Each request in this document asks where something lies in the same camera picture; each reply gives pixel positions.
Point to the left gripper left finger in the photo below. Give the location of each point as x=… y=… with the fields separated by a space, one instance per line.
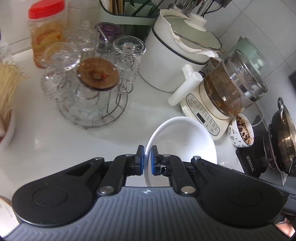
x=114 y=173

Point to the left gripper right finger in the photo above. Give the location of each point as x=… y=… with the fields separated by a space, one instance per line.
x=171 y=166

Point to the white ceramic bowl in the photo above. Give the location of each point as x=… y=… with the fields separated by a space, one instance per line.
x=180 y=136

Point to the person's right hand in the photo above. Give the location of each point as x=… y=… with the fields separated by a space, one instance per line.
x=286 y=227

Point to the cream kettle base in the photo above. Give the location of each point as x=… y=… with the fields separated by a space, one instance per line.
x=198 y=105

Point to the floral bowl with residue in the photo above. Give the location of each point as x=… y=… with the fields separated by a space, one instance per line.
x=240 y=131

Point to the black gas stove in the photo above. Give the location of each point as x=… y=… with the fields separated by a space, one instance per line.
x=254 y=164

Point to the amber upturned glass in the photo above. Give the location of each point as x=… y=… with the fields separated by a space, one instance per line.
x=98 y=74

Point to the glass kettle with tea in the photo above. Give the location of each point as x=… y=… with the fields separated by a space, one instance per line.
x=234 y=85

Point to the black wok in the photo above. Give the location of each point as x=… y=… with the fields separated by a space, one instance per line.
x=279 y=141

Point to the bowl with onion slices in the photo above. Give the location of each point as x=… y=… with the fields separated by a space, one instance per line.
x=6 y=139

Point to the white cooking pot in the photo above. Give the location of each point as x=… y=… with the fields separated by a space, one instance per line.
x=177 y=48

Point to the purple upturned glass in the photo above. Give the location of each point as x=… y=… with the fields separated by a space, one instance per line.
x=106 y=33

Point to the dry noodle bundle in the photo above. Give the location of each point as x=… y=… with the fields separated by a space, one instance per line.
x=11 y=77

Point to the green utensil holder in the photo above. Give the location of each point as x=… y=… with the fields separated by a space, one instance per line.
x=138 y=14

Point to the red lid plastic jar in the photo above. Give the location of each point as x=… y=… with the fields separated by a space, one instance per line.
x=46 y=20

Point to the wire glass rack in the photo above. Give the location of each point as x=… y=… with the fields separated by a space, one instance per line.
x=77 y=103

